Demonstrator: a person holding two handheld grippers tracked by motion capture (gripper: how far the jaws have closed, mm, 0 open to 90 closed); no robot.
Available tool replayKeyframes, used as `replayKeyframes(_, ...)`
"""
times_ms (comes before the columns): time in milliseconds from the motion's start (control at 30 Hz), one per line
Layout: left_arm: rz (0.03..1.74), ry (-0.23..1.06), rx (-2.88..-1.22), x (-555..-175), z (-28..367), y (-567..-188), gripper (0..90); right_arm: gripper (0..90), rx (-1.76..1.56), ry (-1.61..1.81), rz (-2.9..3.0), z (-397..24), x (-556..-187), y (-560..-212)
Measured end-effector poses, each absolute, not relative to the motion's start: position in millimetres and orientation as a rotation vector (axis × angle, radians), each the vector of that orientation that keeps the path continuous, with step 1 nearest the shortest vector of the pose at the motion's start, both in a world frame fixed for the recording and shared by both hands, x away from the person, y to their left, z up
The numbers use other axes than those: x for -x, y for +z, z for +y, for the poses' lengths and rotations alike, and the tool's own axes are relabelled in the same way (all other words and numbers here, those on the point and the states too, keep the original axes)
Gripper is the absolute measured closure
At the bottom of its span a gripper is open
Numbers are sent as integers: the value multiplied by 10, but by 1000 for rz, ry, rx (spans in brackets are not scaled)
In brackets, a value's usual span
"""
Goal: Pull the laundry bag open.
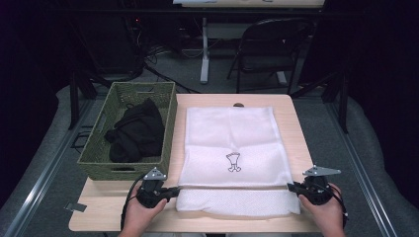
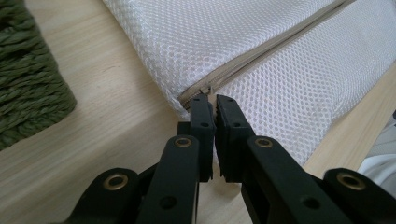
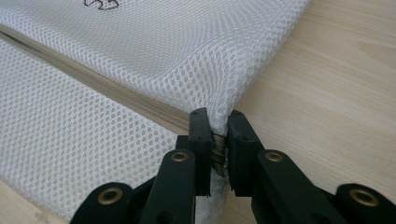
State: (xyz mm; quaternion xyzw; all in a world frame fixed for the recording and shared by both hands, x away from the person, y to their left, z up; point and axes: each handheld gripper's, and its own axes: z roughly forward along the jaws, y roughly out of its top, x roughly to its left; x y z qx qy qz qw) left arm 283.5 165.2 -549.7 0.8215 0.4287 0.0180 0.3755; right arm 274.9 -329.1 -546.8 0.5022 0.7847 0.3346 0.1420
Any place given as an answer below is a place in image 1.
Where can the person's right hand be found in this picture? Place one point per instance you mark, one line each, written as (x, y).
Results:
(327, 217)

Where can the black folding chair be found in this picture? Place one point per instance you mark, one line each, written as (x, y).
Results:
(270, 62)

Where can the black garment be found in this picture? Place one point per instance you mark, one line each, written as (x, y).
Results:
(138, 135)

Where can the person's left hand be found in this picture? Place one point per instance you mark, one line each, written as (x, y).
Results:
(138, 219)

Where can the black metal stand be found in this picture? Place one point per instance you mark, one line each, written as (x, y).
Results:
(343, 105)
(74, 98)

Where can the metal table clip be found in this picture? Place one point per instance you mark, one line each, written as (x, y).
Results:
(75, 207)

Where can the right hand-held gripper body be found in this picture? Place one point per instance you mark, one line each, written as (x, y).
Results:
(318, 192)

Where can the metal floor rail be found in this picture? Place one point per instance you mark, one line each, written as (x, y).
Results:
(359, 171)
(49, 171)

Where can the white mesh laundry bag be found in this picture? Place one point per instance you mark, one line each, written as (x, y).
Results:
(217, 138)

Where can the white desk leg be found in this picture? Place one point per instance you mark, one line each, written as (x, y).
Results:
(204, 59)

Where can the green woven basket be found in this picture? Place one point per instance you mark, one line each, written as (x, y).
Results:
(99, 154)

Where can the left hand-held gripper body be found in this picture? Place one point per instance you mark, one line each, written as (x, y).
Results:
(150, 194)

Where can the dark round table grommet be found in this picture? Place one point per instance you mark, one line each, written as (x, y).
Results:
(238, 105)

